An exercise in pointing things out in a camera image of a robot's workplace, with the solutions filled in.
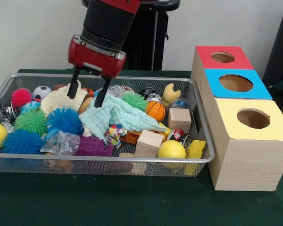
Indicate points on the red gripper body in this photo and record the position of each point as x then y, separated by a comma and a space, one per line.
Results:
94, 60

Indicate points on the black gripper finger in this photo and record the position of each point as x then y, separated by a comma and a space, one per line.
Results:
73, 83
101, 93

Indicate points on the cream white cloth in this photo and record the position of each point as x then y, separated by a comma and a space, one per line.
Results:
59, 99

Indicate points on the mint green cloth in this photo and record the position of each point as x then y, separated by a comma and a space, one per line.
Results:
118, 113

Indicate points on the small blue spiky ball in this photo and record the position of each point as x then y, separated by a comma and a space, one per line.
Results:
63, 121

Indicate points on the small bright dotted fabric scrunchie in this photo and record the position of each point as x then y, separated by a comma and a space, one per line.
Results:
114, 135

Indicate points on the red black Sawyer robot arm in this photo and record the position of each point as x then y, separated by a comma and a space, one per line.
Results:
108, 23

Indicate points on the wooden box with three holes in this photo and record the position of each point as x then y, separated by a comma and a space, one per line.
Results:
250, 164

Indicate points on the black and white soccer ball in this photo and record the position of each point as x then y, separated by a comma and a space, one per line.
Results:
41, 92

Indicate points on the purple knobbly rubber toy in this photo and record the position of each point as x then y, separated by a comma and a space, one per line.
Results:
92, 146

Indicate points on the pink spiky ball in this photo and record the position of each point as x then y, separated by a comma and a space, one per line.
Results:
20, 96

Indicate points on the crushed clear plastic bottle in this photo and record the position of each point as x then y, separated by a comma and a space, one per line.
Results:
59, 143

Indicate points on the large blue spiky ball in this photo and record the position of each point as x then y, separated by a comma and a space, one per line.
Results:
21, 142

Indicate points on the yellow smiley face ball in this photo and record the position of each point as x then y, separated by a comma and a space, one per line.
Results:
171, 150

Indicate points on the yellow cheese wedge toy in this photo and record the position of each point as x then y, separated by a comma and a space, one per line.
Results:
194, 148

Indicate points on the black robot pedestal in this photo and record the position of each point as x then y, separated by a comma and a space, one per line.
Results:
151, 42

